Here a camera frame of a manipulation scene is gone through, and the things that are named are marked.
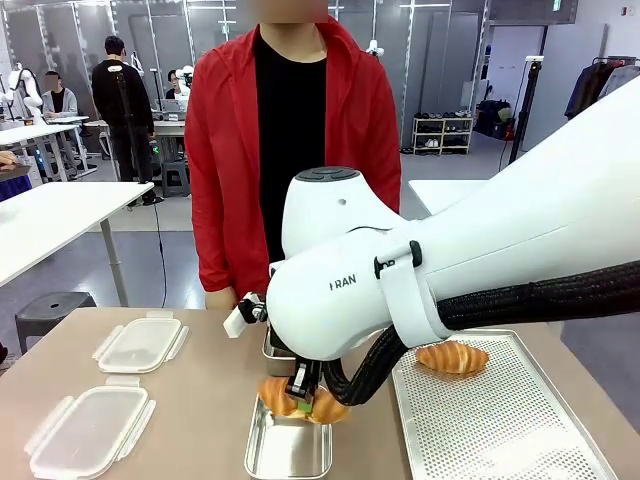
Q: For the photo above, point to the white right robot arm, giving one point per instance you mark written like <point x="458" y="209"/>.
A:
<point x="450" y="260"/>

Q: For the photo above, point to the black bag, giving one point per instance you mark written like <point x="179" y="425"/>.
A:
<point x="492" y="117"/>

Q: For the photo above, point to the rectangular stainless steel container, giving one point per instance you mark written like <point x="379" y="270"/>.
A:
<point x="274" y="352"/>
<point x="287" y="445"/>

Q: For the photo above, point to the small white table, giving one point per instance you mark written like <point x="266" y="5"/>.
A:
<point x="440" y="192"/>

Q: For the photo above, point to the seated person in grey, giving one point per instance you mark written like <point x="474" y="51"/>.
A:
<point x="60" y="102"/>

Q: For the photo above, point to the translucent white plastic lid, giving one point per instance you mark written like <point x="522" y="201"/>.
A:
<point x="140" y="345"/>
<point x="87" y="430"/>

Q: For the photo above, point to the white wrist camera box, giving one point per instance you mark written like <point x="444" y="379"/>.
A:
<point x="235" y="322"/>

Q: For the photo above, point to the person's right forearm red sleeve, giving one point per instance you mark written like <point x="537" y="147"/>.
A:
<point x="212" y="250"/>

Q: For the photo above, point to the golden brown croissant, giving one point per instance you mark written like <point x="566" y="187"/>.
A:
<point x="452" y="357"/>
<point x="277" y="397"/>

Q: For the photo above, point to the standing person in black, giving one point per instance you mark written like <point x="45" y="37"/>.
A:
<point x="107" y="100"/>

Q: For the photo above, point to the person in red jacket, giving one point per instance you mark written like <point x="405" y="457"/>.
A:
<point x="225" y="150"/>

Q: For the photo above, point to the black stand with white head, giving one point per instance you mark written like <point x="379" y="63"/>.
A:
<point x="531" y="100"/>

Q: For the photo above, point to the white background desk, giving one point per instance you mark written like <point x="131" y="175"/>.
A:
<point x="30" y="131"/>

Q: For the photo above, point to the perforated metal baking tray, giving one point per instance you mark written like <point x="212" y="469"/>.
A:
<point x="500" y="425"/>

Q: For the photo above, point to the large white table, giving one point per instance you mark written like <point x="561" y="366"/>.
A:
<point x="50" y="215"/>

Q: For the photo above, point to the clothes rack with jackets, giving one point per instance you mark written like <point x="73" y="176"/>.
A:
<point x="590" y="85"/>

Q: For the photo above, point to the person's left forearm red sleeve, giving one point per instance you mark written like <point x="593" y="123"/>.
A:
<point x="387" y="185"/>

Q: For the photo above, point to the dark step stool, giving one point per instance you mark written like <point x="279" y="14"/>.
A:
<point x="175" y="175"/>

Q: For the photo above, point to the dark grey stool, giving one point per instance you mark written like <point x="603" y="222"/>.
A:
<point x="50" y="306"/>

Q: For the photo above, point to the person's right hand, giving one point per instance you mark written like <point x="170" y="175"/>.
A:
<point x="221" y="299"/>

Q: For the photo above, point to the seated person with headset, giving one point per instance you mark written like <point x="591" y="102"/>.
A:
<point x="177" y="92"/>

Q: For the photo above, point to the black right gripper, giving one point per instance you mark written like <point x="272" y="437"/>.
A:
<point x="309" y="372"/>

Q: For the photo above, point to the wooden shoe rack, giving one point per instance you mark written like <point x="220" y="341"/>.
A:
<point x="442" y="136"/>

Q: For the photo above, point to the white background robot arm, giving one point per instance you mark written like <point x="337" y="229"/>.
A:
<point x="32" y="95"/>

